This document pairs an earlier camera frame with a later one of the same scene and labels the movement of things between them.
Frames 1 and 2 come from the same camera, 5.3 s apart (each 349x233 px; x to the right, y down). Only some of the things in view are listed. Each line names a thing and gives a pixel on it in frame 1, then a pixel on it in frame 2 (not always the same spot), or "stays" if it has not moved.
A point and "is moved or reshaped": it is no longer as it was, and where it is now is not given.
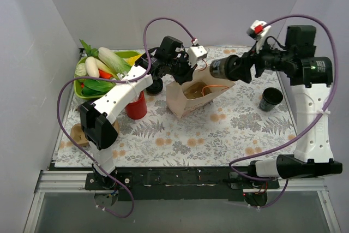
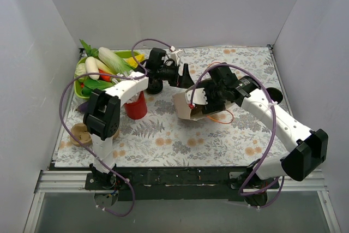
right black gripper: x=246 y=67 to x=208 y=97
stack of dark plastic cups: x=271 y=97 stays
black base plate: x=178 y=185 stays
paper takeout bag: x=179 y=106 is moved or reshaped
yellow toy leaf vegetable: x=132 y=60 stays
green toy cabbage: x=80 y=70 stays
